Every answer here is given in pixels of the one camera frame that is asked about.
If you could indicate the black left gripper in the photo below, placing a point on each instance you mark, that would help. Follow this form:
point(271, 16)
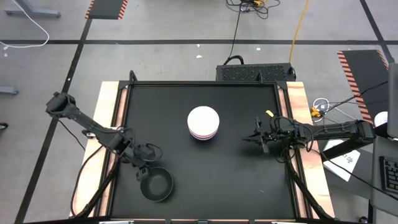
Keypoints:
point(140, 155)

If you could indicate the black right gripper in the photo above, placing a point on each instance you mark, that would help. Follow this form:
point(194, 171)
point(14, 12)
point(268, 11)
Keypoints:
point(272, 132)

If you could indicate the black bowl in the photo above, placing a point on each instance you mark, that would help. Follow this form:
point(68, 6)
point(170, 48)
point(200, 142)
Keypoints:
point(158, 185)

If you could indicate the white bowl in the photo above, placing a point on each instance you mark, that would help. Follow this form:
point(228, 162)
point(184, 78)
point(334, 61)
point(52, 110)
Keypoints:
point(203, 139)
point(203, 119)

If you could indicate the red bowl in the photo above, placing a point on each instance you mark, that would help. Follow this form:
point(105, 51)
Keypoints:
point(199, 136)

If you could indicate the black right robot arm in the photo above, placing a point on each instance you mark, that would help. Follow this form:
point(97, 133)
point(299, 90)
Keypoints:
point(335, 130)

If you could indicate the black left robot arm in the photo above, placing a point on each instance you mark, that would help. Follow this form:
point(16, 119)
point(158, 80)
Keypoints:
point(93, 129)

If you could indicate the black perforated computer case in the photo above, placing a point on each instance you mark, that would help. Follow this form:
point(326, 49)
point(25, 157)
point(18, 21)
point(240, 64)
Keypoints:
point(248, 73)

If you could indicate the white paper sheet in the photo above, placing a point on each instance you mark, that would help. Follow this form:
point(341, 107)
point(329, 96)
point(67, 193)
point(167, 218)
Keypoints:
point(345, 165)

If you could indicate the black hazard-striped floor mat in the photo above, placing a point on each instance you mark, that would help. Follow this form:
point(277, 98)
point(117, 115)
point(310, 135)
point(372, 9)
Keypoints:
point(363, 74)
point(105, 9)

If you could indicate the white round cup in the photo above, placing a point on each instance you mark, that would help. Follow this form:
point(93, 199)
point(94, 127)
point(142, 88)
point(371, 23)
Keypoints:
point(382, 119)

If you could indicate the black keyboard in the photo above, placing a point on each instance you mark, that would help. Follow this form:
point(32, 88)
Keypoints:
point(390, 174)

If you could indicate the grey monitor panel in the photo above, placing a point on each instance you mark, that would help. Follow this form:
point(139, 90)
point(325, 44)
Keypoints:
point(393, 99)

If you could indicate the grey desk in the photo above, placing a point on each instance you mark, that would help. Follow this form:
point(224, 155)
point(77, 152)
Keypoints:
point(384, 205)

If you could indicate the grey metal foot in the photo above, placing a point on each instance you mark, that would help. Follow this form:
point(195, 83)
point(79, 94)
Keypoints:
point(7, 90)

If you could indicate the grey metal table leg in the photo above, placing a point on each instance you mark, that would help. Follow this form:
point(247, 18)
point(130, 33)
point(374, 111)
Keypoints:
point(31, 13)

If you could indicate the black aluminium table frame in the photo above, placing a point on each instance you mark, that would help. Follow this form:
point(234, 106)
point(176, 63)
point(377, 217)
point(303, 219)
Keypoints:
point(171, 83)

